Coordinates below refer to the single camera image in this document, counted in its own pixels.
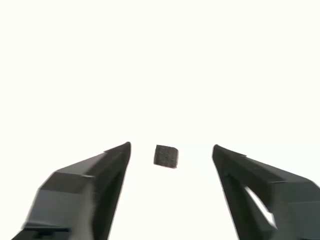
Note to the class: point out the small black cube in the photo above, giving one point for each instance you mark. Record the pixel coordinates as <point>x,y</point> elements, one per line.
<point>165,156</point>

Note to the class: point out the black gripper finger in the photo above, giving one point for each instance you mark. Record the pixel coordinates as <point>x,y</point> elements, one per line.
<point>82,195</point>
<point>287,200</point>

